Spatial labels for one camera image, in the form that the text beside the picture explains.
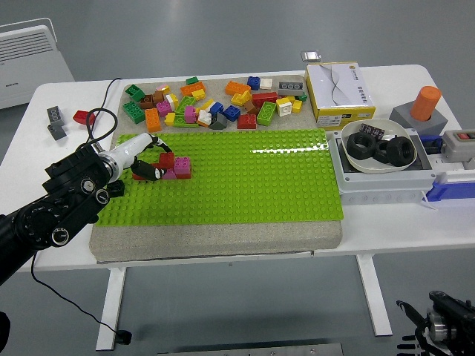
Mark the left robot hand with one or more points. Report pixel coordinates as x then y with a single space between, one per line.
131 148

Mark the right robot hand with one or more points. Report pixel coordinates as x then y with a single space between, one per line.
419 330

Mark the small red square brick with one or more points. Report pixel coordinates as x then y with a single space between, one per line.
166 160

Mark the black sloped brick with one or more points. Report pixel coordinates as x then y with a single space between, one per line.
117 188

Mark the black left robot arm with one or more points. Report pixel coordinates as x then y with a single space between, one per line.
59 200

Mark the small pink brick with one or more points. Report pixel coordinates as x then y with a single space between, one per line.
170 175

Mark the small yellow brick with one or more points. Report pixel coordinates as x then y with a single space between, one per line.
170 118

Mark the brown brick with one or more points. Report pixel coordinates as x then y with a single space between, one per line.
146 101
251 107
159 96

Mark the pink square brick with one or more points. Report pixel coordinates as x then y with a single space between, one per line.
182 165

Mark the flat lime brick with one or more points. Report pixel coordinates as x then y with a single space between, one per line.
180 122

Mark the dark green brick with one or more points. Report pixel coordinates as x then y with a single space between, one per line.
134 92

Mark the red sloped brick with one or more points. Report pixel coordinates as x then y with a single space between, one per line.
81 116

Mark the white yellow brick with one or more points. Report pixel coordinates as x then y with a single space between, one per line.
171 99

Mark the pink yellow brick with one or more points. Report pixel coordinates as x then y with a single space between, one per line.
162 89

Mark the small grey brick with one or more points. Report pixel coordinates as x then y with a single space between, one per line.
56 132

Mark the white orange brick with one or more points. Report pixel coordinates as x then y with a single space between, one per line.
204 118

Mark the grey sloped brick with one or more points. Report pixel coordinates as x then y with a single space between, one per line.
218 121

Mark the blue brick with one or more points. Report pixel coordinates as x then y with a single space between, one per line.
216 108
231 113
254 82

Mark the green studded baseplate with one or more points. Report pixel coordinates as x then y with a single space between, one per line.
241 178

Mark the long grey brick with holes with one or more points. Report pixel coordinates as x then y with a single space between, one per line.
291 88

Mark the white table leg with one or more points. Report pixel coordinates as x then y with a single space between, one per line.
111 308
375 296

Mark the grey-brown mat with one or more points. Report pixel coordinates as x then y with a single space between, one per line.
222 237

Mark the white heater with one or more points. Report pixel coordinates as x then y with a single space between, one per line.
29 66

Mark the blue plastic fixture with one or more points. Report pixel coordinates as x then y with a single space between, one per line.
451 191

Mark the grey junction box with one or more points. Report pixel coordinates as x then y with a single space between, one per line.
371 185

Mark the white bowl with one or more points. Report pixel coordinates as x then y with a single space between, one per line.
367 167

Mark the black hex nut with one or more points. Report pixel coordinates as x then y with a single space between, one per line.
393 152
356 153
379 155

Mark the dark blue clamp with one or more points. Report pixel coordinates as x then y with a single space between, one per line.
430 144

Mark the small silver packet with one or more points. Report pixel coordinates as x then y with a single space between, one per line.
310 55

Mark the dark circuit board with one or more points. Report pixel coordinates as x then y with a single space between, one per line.
372 131

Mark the grey block with hole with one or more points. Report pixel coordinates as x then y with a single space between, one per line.
402 116

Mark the yellow white cardboard box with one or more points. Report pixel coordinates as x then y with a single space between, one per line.
337 89

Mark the black robot body part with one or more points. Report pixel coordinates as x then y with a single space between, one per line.
3 333

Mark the orange cylinder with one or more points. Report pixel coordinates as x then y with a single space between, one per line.
425 104

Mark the white rail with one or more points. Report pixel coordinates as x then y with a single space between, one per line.
445 163

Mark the grey switch box red button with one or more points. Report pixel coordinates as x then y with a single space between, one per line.
456 146

